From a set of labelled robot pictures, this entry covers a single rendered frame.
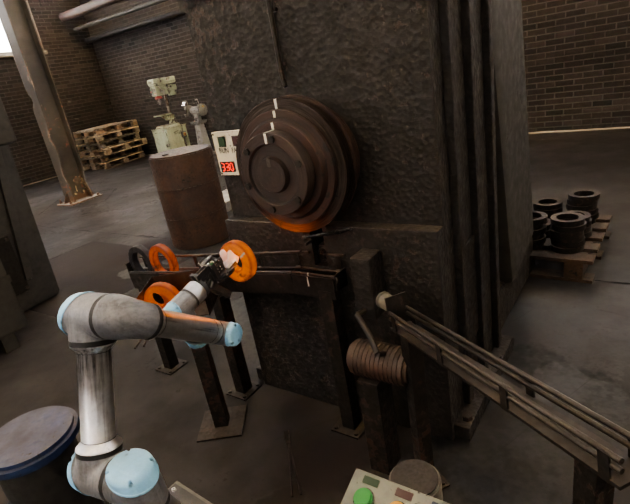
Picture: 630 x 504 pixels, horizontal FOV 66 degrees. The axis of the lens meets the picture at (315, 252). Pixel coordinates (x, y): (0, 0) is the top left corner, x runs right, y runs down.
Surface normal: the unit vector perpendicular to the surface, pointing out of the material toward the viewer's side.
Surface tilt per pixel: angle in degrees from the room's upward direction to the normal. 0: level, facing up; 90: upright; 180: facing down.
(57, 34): 90
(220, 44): 90
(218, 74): 90
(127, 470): 7
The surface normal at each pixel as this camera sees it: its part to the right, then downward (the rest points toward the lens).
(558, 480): -0.16, -0.92
